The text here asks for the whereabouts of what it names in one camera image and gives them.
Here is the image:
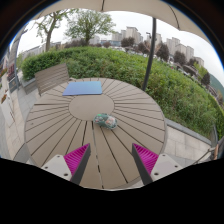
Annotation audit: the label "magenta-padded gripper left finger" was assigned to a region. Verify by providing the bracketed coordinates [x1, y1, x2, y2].
[42, 143, 92, 186]

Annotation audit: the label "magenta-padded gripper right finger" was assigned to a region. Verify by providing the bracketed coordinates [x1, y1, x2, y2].
[131, 143, 184, 186]

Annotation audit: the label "transparent computer mouse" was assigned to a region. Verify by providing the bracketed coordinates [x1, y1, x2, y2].
[93, 112, 118, 130]

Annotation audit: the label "blue mouse pad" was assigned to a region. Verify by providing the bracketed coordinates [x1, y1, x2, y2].
[62, 80, 104, 97]

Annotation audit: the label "slatted wooden chair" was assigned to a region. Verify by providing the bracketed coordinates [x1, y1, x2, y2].
[34, 62, 76, 97]

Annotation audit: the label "green hedge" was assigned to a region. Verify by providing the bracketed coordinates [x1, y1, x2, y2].
[20, 45, 224, 141]

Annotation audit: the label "sparse-leaved tree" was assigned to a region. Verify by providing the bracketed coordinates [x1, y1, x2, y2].
[33, 9, 73, 53]

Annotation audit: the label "high-rise buildings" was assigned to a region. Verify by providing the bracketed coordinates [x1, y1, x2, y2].
[21, 25, 206, 68]

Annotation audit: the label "leafy round tree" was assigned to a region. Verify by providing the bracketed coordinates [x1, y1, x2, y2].
[64, 9, 117, 46]

